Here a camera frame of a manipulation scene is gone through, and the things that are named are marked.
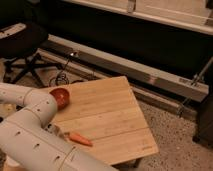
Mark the orange toy carrot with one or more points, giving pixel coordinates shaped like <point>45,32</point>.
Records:
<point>78,139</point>

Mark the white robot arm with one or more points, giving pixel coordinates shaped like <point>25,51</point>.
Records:
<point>24,139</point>

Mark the red bowl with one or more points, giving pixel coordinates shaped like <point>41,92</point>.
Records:
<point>61,96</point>

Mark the metal floor rail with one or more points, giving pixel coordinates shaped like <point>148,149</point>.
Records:
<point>59,49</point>

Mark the black office chair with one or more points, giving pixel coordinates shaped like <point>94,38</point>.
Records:
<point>18,46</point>

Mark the clear plastic bottle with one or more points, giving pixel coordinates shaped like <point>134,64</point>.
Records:
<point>54,129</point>

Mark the white ceramic cup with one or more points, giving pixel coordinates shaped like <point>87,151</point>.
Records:
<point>11,164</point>

